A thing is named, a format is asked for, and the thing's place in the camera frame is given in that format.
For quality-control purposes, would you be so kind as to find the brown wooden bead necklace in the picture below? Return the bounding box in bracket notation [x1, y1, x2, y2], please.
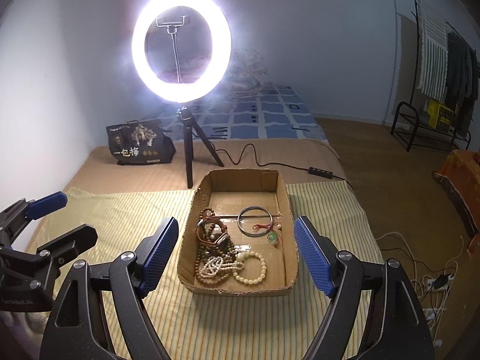
[193, 207, 241, 285]

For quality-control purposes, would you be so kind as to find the white pearl bracelet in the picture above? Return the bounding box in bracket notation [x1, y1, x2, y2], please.
[198, 255, 246, 280]

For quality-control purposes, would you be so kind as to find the brown leather strap watch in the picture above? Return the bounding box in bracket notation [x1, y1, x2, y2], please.
[196, 216, 230, 249]

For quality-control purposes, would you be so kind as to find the cream bead bracelet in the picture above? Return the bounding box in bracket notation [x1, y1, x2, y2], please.
[232, 250, 268, 285]

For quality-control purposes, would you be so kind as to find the red cord jade pendant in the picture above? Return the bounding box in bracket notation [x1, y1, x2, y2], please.
[252, 222, 281, 247]

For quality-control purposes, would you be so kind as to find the thin dark bangle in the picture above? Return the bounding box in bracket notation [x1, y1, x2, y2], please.
[237, 205, 274, 237]

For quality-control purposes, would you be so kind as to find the white power strip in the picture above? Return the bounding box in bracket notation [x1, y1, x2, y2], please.
[422, 274, 454, 292]

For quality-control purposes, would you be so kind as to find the black snack bag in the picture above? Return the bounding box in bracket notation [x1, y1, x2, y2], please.
[106, 119, 176, 165]

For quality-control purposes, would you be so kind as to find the striped yellow cloth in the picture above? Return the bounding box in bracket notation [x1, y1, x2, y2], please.
[26, 179, 386, 360]

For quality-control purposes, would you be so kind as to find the cardboard box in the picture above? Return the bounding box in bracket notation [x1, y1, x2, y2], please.
[177, 169, 299, 297]

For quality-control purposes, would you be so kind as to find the black tripod stand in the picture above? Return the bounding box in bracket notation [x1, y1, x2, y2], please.
[155, 16, 224, 189]

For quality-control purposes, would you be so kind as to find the orange covered stool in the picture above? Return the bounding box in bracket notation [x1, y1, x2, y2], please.
[433, 150, 479, 239]

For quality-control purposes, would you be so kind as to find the tan bed sheet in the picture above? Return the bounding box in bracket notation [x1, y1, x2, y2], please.
[65, 138, 347, 194]

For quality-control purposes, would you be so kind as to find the blue checkered mattress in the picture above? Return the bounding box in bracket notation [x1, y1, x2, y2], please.
[160, 82, 327, 143]

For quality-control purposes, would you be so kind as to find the yellow box on rack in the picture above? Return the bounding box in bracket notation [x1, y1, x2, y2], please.
[426, 99, 454, 133]

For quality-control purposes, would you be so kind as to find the black metal clothes rack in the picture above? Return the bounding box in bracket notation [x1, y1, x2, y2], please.
[391, 0, 479, 151]

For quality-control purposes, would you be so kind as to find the folded floral quilt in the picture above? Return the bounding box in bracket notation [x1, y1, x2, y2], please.
[157, 48, 271, 98]

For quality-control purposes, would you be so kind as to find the striped hanging towel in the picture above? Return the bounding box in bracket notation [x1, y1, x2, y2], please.
[417, 0, 448, 102]

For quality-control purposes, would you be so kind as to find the dark hanging garment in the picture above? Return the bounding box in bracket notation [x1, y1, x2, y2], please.
[445, 33, 479, 136]

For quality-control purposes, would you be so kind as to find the black power cable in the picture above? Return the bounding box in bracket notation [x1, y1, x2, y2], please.
[209, 142, 356, 192]

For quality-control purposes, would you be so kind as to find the white ring light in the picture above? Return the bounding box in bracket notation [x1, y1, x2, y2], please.
[131, 0, 232, 103]

